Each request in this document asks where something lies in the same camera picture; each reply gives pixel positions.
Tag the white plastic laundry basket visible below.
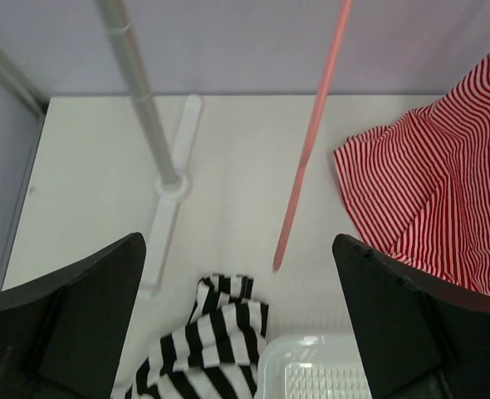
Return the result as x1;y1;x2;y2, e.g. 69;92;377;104
255;334;371;399

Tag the black white striped tank top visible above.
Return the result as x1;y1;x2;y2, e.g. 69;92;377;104
111;273;269;398

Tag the white metal clothes rack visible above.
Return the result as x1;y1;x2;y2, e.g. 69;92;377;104
96;1;203;297

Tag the red white striped tank top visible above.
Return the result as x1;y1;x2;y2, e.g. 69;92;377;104
333;52;490;295

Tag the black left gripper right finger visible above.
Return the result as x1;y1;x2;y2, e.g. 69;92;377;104
332;234;490;398

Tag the pink wire hanger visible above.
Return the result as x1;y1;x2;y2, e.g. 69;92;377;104
272;0;352;272

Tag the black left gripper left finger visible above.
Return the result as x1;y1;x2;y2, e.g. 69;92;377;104
0;233;146;398

